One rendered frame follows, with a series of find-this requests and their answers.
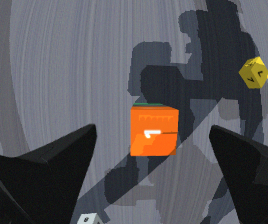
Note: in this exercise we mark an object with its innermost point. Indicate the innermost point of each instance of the orange block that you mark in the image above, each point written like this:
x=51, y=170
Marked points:
x=153, y=131

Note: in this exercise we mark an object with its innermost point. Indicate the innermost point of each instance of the yellow block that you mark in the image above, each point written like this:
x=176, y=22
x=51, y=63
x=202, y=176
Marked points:
x=254, y=73

